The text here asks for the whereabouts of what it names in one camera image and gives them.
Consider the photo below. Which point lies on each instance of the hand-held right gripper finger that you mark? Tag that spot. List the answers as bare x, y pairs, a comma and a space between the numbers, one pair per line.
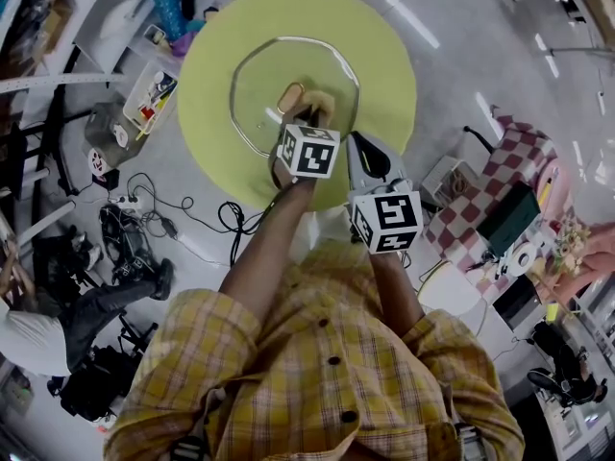
399, 173
354, 176

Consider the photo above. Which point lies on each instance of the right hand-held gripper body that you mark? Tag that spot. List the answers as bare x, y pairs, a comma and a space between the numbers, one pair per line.
391, 219

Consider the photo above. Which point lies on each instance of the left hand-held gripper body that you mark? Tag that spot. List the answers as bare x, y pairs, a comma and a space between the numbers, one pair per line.
310, 154

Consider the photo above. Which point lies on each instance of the person's right forearm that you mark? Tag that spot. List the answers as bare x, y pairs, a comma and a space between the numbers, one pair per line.
394, 286

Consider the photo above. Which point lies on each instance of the person's left forearm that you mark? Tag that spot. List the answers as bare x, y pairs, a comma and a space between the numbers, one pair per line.
264, 257

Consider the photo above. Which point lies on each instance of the person's left hand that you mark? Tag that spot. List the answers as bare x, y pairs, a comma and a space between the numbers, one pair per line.
278, 171

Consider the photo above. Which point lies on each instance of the round table green tablecloth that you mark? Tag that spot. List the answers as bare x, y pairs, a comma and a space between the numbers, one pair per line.
375, 65

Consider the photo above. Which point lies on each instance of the white round stool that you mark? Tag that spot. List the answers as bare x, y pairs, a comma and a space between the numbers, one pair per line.
451, 291

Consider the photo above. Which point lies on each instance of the dark green box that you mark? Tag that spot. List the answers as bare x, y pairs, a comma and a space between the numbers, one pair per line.
509, 216

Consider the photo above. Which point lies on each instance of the pink white checkered cloth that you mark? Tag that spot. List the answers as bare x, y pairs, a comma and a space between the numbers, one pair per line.
514, 147

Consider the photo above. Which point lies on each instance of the white tape roll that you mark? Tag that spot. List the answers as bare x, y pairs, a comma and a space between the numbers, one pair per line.
516, 259

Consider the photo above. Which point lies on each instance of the purple bag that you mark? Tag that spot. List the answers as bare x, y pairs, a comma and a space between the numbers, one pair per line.
183, 45

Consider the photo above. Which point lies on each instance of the flat black box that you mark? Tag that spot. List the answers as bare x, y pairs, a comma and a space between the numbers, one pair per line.
519, 300

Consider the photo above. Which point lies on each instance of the white storage bin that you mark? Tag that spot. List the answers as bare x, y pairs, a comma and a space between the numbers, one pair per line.
149, 96

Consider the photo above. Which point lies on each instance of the pink round stool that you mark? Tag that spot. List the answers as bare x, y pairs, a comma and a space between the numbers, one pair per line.
552, 183

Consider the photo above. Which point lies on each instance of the small clear plastic box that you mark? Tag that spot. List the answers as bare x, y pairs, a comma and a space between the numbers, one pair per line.
154, 35

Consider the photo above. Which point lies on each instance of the person's yellow plaid shirt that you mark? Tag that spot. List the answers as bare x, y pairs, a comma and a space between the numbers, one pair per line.
312, 382

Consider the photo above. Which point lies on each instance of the flower bouquet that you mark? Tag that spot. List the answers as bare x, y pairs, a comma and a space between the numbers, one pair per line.
572, 245

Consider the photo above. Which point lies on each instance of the yellow cup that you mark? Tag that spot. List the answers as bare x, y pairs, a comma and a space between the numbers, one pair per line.
552, 312

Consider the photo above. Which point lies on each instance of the white power strip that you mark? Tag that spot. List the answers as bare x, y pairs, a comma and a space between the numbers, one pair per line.
127, 202

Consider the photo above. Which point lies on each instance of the clear plastic container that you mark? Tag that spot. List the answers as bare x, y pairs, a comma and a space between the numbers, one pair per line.
103, 128

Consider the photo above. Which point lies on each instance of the small black box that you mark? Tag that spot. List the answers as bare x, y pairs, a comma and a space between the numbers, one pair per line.
111, 179

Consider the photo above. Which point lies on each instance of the black equipment bundle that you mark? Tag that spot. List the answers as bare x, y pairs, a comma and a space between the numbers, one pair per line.
127, 243

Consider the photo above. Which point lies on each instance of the white round spool red print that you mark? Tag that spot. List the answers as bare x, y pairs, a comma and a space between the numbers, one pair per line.
98, 160

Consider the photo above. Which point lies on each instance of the pink cushion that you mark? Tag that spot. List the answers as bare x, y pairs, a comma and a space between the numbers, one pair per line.
598, 252

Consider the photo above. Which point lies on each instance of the white shelf rack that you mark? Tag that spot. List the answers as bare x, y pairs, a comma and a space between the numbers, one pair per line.
57, 79

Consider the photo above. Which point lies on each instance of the black chair base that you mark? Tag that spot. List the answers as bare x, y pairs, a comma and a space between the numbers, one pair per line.
137, 334

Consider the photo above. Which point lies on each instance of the white desk wooden top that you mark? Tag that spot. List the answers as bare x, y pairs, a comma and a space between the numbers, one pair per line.
600, 3

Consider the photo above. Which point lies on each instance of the cardboard box with plastic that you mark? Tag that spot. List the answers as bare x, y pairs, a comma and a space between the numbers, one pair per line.
45, 27

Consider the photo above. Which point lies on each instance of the black desk frame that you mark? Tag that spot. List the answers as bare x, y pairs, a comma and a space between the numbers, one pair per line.
57, 137

